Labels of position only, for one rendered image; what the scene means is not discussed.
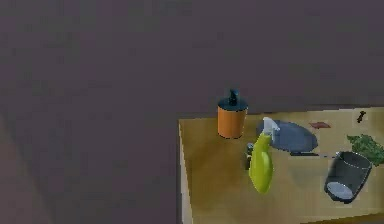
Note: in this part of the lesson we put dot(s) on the red flat cloth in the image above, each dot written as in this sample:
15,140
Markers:
320,125

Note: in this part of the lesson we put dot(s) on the dark grey cup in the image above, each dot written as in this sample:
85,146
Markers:
348,175

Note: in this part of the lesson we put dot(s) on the small dark grey object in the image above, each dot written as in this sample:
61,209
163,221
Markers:
249,155

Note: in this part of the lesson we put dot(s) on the small black pepper shaker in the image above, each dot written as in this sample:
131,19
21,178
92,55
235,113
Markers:
361,116

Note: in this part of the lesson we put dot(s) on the green lettuce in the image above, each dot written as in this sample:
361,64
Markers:
366,146

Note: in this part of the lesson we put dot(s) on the green spray bottle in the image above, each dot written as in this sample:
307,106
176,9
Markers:
261,163

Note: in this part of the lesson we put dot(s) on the grey round plate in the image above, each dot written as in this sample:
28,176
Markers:
293,136

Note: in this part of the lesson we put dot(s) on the wooden table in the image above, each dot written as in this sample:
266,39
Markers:
216,173

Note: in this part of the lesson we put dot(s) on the orange soap dispenser bottle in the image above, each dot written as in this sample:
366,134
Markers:
230,121

